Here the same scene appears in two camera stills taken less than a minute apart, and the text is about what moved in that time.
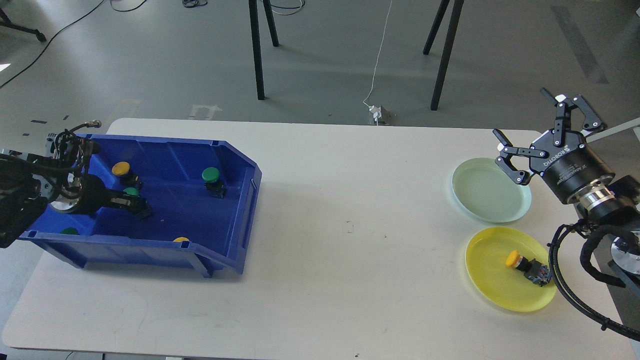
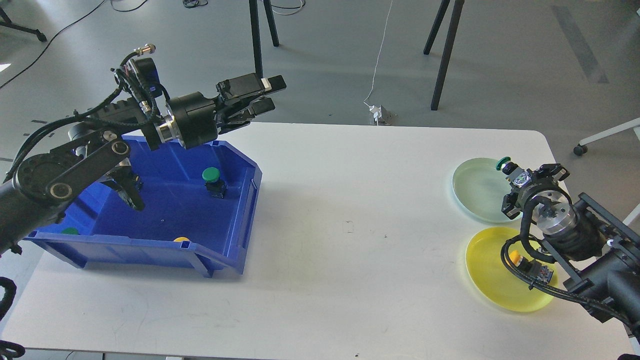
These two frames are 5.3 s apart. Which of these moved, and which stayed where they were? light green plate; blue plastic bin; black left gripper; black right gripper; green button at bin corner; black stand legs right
Moved: black left gripper; black right gripper
Stayed: green button at bin corner; black stand legs right; blue plastic bin; light green plate
